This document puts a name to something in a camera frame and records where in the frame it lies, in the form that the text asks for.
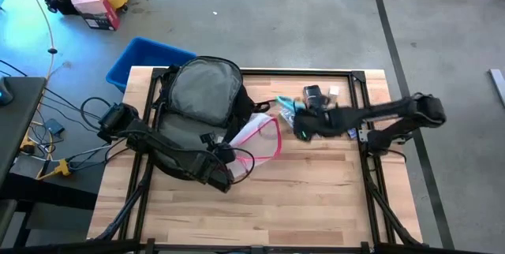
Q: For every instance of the silver mounting bracket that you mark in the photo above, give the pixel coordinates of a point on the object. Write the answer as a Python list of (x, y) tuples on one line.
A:
[(363, 135)]

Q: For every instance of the black phone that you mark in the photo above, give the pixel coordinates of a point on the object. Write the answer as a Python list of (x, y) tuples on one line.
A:
[(313, 94)]

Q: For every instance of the teal calculator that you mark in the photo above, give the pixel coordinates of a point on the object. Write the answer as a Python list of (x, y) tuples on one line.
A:
[(288, 104)]

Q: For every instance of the computer mouse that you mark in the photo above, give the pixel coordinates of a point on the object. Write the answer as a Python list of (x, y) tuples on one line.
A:
[(4, 94)]

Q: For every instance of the pink cardboard box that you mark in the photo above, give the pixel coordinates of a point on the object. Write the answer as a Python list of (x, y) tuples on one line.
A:
[(96, 11)]

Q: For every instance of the black backpack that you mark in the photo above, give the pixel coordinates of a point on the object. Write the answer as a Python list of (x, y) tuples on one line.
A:
[(205, 92)]

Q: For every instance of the small white cube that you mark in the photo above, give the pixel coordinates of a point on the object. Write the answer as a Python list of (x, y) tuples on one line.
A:
[(334, 90)]

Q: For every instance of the black desk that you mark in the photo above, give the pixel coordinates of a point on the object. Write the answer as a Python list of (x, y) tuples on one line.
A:
[(17, 128)]

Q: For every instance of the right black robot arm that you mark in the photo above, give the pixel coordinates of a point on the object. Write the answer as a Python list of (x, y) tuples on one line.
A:
[(386, 110)]

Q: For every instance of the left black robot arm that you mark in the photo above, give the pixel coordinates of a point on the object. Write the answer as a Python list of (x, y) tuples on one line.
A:
[(165, 147)]

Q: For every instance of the black aluminium table frame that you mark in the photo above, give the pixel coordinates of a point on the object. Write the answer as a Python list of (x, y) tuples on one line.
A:
[(276, 73)]

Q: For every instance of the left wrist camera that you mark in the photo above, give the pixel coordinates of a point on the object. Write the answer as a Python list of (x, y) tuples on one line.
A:
[(208, 139)]

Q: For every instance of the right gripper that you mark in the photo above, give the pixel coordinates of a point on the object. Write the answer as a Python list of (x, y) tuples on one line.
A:
[(319, 122)]

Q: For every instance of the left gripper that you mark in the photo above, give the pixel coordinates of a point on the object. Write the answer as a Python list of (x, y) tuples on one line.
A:
[(224, 154)]

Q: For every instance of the white mesh pouch red trim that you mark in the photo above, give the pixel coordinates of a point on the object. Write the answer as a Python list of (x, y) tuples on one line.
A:
[(256, 143)]

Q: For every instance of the grey metal bar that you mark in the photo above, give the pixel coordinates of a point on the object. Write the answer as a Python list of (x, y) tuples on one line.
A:
[(498, 84)]

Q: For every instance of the grey power adapter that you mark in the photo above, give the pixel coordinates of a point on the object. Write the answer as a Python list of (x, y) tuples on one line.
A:
[(54, 126)]

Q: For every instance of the blue plastic bin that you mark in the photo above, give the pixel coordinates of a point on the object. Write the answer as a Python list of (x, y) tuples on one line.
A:
[(146, 54)]

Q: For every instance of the yellow clamp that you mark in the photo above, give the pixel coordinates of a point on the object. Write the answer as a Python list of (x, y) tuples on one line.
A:
[(62, 167)]

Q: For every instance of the purple flat pack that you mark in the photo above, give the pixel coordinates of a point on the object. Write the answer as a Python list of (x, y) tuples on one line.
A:
[(352, 132)]

